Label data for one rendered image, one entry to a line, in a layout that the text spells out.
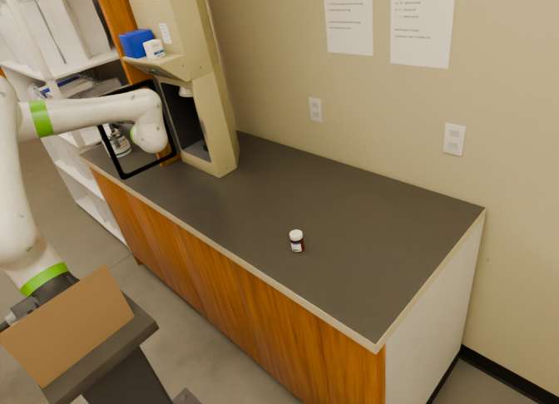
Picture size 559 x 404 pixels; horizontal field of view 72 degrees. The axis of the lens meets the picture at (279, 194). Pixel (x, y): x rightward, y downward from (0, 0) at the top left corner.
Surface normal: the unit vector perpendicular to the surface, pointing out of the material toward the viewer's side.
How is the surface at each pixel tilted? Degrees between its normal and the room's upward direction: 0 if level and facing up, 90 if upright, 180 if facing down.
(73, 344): 90
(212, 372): 0
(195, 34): 90
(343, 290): 0
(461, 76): 90
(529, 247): 90
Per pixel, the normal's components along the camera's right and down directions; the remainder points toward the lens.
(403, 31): -0.69, 0.49
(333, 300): -0.15, -0.82
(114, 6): 0.71, 0.30
